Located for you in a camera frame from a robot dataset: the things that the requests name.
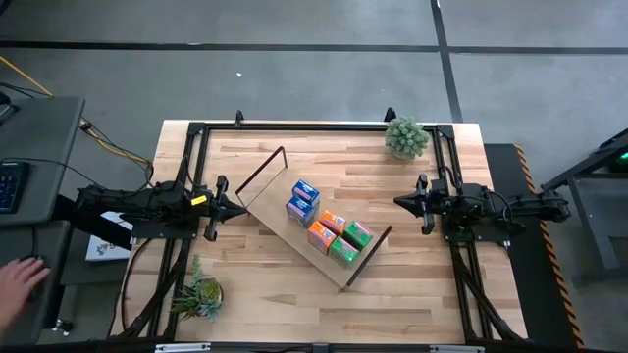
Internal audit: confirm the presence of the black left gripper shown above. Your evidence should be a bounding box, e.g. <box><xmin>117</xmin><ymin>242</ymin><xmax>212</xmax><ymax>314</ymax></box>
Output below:
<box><xmin>190</xmin><ymin>175</ymin><xmax>248</xmax><ymax>242</ymax></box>

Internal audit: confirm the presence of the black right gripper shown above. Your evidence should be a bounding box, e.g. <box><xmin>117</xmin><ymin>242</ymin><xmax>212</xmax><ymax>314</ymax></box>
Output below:
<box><xmin>392</xmin><ymin>174</ymin><xmax>448</xmax><ymax>235</ymax></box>

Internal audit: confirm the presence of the green Apple Jacks cereal box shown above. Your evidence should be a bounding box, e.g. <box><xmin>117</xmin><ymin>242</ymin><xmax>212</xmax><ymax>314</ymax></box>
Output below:
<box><xmin>341</xmin><ymin>220</ymin><xmax>375</xmax><ymax>252</ymax></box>
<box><xmin>327</xmin><ymin>236</ymin><xmax>361</xmax><ymax>270</ymax></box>

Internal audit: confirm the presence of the blue Frosted Flakes cereal box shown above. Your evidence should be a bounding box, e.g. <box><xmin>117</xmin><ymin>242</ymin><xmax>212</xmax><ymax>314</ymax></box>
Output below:
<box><xmin>285</xmin><ymin>195</ymin><xmax>315</xmax><ymax>229</ymax></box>
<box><xmin>291</xmin><ymin>178</ymin><xmax>322</xmax><ymax>210</ymax></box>

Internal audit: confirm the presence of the orange Mini Wheats cereal box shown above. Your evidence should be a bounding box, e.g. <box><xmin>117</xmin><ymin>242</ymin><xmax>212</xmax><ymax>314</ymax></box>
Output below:
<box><xmin>307</xmin><ymin>220</ymin><xmax>339</xmax><ymax>256</ymax></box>
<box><xmin>318</xmin><ymin>209</ymin><xmax>348</xmax><ymax>236</ymax></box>

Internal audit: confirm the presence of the round bushy green potted plant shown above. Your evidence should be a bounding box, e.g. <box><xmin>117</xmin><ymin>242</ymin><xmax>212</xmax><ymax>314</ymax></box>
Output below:
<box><xmin>384</xmin><ymin>116</ymin><xmax>432</xmax><ymax>161</ymax></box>

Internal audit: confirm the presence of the spiky succulent potted plant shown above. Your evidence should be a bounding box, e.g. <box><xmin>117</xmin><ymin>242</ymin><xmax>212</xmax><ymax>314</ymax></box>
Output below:
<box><xmin>170</xmin><ymin>254</ymin><xmax>225</xmax><ymax>324</ymax></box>

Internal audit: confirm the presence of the white cardboard box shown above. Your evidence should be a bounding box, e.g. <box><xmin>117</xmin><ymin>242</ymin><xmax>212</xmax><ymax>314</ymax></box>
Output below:
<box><xmin>84</xmin><ymin>211</ymin><xmax>134</xmax><ymax>263</ymax></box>

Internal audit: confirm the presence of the black mat with striped edge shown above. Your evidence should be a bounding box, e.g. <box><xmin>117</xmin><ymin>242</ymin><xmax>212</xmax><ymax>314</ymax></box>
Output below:
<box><xmin>483</xmin><ymin>142</ymin><xmax>586</xmax><ymax>349</ymax></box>

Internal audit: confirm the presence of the neighbouring black table stand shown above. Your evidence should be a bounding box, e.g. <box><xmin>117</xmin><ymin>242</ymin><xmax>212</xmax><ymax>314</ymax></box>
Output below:
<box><xmin>540</xmin><ymin>127</ymin><xmax>628</xmax><ymax>285</ymax></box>

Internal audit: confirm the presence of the grey desk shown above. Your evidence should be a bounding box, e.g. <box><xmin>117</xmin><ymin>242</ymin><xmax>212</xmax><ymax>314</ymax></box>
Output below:
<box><xmin>0</xmin><ymin>96</ymin><xmax>85</xmax><ymax>347</ymax></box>

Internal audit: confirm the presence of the black keyboard with coloured lights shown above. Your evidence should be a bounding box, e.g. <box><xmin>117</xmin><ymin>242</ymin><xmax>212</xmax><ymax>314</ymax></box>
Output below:
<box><xmin>0</xmin><ymin>160</ymin><xmax>30</xmax><ymax>216</ymax></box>

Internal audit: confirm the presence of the person's hand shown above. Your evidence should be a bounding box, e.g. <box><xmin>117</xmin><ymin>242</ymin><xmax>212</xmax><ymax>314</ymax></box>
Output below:
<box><xmin>0</xmin><ymin>257</ymin><xmax>51</xmax><ymax>330</ymax></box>

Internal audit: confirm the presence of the wooden shelf with black frame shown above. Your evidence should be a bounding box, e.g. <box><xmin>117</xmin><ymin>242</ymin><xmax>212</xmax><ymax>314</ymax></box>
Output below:
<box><xmin>235</xmin><ymin>145</ymin><xmax>393</xmax><ymax>291</ymax></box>

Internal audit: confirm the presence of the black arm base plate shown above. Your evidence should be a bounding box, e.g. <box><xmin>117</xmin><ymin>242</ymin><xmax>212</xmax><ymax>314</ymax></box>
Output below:
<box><xmin>130</xmin><ymin>215</ymin><xmax>203</xmax><ymax>241</ymax></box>
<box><xmin>439</xmin><ymin>215</ymin><xmax>512</xmax><ymax>245</ymax></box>

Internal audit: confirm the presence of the black aluminium table frame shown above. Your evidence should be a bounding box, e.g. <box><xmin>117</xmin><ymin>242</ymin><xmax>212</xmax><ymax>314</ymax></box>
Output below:
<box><xmin>117</xmin><ymin>120</ymin><xmax>529</xmax><ymax>344</ymax></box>

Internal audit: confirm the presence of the silver bracket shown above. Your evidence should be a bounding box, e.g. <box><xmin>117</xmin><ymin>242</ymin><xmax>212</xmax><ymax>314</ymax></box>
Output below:
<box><xmin>430</xmin><ymin>344</ymin><xmax>485</xmax><ymax>353</ymax></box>
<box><xmin>155</xmin><ymin>342</ymin><xmax>212</xmax><ymax>353</ymax></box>

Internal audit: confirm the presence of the black keyboard cable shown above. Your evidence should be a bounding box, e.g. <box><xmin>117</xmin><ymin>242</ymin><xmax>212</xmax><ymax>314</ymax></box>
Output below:
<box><xmin>0</xmin><ymin>156</ymin><xmax>117</xmax><ymax>197</ymax></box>

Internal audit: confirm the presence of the yellow cable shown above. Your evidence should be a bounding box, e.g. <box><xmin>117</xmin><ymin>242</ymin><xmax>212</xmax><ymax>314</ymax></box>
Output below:
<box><xmin>0</xmin><ymin>54</ymin><xmax>151</xmax><ymax>166</ymax></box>

